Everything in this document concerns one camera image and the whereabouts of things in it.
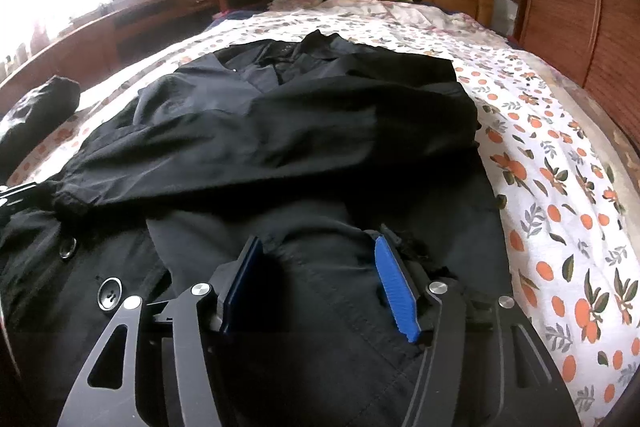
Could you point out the orange fruit print bed sheet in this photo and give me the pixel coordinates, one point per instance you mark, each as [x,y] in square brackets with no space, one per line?
[550,187]

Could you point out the wooden louvred wardrobe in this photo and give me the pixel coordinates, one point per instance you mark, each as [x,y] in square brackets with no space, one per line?
[575,7]

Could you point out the wooden desk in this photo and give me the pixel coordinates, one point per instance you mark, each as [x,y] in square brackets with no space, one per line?
[150,22]

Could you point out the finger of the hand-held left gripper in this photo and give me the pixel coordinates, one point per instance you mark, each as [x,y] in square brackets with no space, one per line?
[15,198]

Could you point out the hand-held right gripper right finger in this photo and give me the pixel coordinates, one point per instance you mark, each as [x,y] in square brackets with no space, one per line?
[397,292]

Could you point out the folded black clothes pile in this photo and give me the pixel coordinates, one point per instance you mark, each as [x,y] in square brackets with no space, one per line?
[35,117]

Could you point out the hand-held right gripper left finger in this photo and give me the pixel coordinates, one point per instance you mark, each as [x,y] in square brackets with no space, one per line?
[240,292]

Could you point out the black double-breasted coat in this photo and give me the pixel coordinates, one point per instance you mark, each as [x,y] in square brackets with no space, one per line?
[300,132]

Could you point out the floral quilt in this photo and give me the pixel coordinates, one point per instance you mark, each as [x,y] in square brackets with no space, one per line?
[400,14]

